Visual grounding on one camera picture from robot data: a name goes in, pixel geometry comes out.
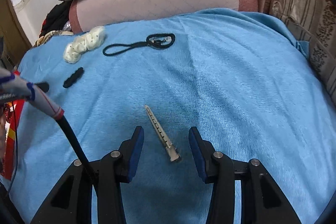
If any black cable with white sleeve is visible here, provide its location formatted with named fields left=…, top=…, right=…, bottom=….
left=0, top=67, right=99, bottom=188

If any patterned beige cloth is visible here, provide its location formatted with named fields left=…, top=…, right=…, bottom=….
left=33, top=30, right=75, bottom=47

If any pink sofa cushion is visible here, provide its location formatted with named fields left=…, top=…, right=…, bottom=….
left=70, top=0, right=259, bottom=33

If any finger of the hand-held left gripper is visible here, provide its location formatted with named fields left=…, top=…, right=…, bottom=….
left=35, top=82, right=50, bottom=94

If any cream dotted scrunchie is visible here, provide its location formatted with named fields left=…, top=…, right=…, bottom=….
left=63, top=26, right=107, bottom=64

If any metal hair clip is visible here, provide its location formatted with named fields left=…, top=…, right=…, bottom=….
left=144, top=105, right=182, bottom=163

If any blue blanket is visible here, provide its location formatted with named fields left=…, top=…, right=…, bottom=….
left=8, top=7, right=336, bottom=224

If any black cloth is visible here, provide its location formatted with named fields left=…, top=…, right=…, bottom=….
left=41, top=2, right=72, bottom=35

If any red and white box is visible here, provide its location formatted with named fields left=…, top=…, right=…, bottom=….
left=0, top=69, right=25, bottom=182

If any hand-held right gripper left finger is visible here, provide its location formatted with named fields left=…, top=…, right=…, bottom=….
left=30, top=126, right=145, bottom=224

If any striped floral sofa backrest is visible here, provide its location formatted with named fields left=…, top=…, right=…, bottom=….
left=265, top=0, right=336, bottom=83

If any black braided hair tie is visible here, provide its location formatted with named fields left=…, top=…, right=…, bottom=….
left=63, top=67, right=84, bottom=88

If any wooden cabinet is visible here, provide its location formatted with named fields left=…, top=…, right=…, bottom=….
left=0, top=0, right=30, bottom=63

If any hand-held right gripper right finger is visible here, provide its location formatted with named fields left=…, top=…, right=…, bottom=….
left=188, top=126, right=302, bottom=224

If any thin black hair tie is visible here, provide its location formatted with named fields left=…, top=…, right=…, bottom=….
left=103, top=40, right=151, bottom=57

